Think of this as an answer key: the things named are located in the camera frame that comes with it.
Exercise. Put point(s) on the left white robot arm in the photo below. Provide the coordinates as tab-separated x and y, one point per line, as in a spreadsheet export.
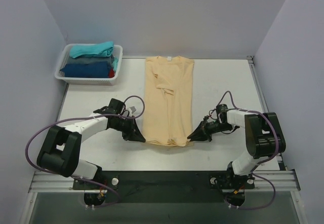
61	148

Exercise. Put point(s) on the grey folded t shirt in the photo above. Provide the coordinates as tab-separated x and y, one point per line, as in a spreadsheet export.
89	60

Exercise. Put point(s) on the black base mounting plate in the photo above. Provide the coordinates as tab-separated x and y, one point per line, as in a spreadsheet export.
176	186

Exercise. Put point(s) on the aluminium front rail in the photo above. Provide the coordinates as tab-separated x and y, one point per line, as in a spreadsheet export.
284	181

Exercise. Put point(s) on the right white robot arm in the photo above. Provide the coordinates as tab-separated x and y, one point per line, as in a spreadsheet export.
263	136

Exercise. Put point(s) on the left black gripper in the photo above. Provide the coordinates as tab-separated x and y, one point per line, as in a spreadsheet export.
130	130

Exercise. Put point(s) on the teal folded t shirt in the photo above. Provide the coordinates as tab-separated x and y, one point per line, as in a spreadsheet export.
97	50

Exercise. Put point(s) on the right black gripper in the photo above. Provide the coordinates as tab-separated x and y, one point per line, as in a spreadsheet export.
205	129

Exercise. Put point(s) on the white plastic basket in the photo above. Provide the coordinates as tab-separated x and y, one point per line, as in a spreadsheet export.
117	53

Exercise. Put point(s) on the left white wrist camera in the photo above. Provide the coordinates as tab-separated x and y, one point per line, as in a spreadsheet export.
131	111

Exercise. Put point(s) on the cream yellow t shirt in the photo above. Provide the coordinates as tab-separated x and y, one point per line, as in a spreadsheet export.
167	119

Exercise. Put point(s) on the red folded t shirt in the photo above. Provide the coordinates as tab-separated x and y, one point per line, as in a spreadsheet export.
111	73

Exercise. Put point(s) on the dark blue folded t shirt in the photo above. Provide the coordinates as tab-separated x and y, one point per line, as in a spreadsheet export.
95	70

